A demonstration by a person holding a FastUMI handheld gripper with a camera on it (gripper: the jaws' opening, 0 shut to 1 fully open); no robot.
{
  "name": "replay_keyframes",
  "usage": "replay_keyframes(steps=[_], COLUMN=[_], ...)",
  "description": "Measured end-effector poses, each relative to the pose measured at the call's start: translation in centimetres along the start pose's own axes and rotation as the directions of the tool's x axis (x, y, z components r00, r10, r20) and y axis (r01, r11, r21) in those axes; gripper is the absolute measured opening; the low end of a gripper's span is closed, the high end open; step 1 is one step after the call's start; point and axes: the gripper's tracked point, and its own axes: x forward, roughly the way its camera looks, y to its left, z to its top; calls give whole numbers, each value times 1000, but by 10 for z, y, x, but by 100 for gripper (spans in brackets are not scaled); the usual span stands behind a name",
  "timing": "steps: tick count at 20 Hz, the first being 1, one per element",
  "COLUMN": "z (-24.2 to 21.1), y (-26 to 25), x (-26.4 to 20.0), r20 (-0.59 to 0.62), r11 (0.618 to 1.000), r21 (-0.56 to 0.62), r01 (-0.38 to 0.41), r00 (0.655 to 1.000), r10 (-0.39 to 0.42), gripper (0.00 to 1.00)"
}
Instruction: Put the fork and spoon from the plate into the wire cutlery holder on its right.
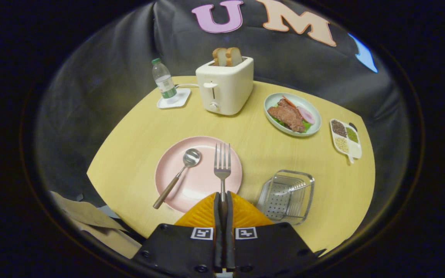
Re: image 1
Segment green lettuce leaf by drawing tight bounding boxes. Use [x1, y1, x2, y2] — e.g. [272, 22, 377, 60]
[273, 116, 312, 134]

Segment white divided grain dish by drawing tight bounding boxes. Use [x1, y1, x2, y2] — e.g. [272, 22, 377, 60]
[330, 119, 362, 164]

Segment clear plastic drainer container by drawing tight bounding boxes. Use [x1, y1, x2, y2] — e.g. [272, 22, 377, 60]
[256, 170, 316, 226]

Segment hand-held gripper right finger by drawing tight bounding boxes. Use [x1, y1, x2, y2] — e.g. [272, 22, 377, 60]
[226, 191, 326, 277]

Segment tan flat object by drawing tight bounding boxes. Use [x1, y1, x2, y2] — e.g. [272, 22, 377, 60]
[49, 191, 142, 259]

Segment pale green food plate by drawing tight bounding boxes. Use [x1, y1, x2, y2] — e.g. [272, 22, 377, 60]
[264, 93, 322, 137]

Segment clear water bottle green cap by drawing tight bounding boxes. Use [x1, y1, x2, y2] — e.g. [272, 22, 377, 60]
[152, 58, 179, 104]

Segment white square coaster tray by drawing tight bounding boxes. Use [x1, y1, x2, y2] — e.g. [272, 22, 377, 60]
[157, 88, 191, 109]

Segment metal fork wooden handle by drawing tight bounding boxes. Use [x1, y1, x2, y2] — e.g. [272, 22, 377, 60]
[214, 143, 232, 229]

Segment brown meat slices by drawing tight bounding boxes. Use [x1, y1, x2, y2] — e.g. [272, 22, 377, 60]
[267, 98, 306, 132]

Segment pink round plate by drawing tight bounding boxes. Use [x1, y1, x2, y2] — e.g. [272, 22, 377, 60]
[155, 136, 243, 214]

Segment pink ham slice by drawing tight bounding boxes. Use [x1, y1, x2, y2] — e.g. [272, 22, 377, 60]
[297, 106, 316, 125]

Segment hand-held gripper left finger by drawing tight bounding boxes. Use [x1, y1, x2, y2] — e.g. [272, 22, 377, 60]
[132, 192, 223, 274]

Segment metal spoon wooden handle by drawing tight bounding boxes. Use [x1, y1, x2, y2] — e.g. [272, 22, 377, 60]
[153, 148, 202, 210]

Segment metal strainer insert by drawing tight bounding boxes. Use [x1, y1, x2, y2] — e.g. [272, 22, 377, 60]
[263, 176, 308, 221]

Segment white toaster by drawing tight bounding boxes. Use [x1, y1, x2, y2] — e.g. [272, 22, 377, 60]
[195, 56, 254, 116]

